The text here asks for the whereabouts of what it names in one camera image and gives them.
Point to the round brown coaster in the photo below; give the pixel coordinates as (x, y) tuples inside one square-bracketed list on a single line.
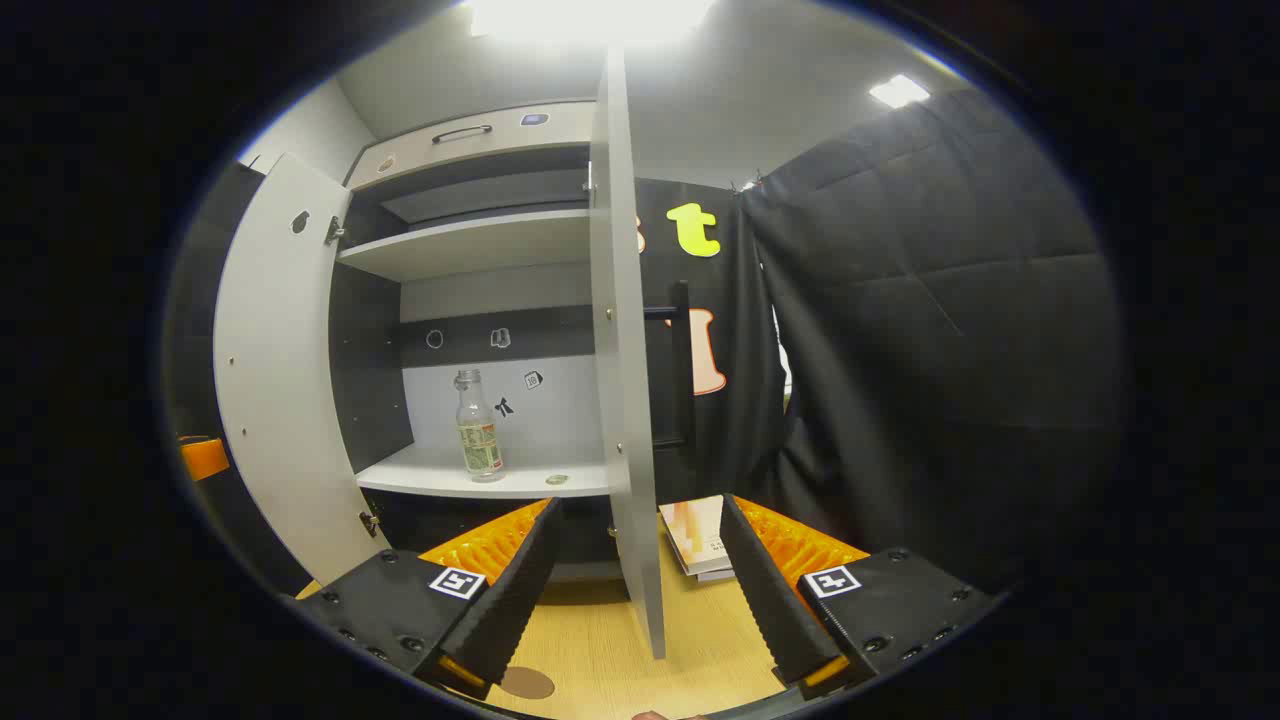
[(527, 683)]

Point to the long ceiling light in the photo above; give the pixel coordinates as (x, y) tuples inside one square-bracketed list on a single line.
[(590, 15)]

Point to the clear plastic bottle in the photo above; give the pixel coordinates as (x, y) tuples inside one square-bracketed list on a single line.
[(480, 440)]

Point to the black metal clip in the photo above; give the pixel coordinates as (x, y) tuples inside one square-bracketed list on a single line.
[(748, 183)]

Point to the white cabinet with dark sides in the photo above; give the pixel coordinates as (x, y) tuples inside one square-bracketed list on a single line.
[(480, 245)]

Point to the black backdrop cloth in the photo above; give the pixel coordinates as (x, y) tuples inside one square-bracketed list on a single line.
[(950, 350)]

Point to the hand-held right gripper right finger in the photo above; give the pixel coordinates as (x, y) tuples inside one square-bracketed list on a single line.
[(765, 600)]

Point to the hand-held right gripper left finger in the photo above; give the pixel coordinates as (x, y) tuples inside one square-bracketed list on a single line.
[(515, 600)]

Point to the white cabinet drawer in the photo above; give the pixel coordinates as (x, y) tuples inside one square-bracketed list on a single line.
[(560, 125)]

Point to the small ceiling light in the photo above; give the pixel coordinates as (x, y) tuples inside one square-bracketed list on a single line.
[(898, 90)]

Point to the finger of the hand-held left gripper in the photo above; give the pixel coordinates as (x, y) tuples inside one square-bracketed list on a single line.
[(205, 458)]

